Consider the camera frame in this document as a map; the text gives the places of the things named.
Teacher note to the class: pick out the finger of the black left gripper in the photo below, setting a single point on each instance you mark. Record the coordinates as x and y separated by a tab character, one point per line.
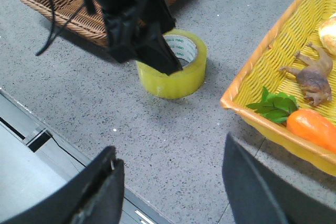
153	50

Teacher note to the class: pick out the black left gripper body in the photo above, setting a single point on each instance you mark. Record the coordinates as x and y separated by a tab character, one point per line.
124	20

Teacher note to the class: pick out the brown toy animal figure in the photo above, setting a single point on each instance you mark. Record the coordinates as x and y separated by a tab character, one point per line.
313	78

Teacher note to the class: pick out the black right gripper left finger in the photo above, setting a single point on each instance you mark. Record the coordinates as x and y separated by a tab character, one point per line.
95	195

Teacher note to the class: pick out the bread roll toy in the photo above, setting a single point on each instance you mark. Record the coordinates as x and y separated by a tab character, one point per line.
327	34

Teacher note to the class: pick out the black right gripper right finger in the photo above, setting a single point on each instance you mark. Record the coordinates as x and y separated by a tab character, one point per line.
257	195

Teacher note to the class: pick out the orange toy carrot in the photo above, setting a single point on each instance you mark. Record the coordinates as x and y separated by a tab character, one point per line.
312	126

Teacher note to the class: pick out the yellow packing tape roll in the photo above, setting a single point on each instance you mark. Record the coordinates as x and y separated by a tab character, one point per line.
188	47

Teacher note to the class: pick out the green toy leaf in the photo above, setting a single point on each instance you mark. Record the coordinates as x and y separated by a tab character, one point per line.
276	107

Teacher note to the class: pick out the yellow woven basket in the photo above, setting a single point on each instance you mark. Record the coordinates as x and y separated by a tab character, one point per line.
295	28

